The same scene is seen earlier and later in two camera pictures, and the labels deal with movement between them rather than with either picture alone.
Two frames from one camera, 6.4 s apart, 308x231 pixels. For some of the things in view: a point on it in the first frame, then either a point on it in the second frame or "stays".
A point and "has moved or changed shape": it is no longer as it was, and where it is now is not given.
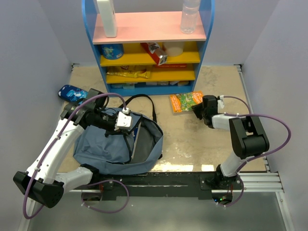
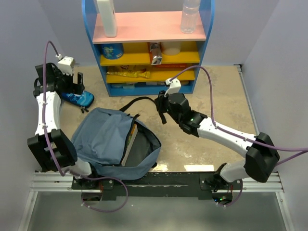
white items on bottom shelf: (132, 85) stays
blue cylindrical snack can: (112, 51) stays
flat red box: (172, 66) stays
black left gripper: (112, 131) -> (74, 88)
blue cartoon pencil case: (71, 93) stays
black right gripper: (196, 110) -> (160, 101)
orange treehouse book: (181, 104) -> (131, 144)
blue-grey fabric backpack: (129, 151) has moved or changed shape
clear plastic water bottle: (189, 16) stays
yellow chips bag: (129, 71) stays
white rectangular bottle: (106, 7) stays
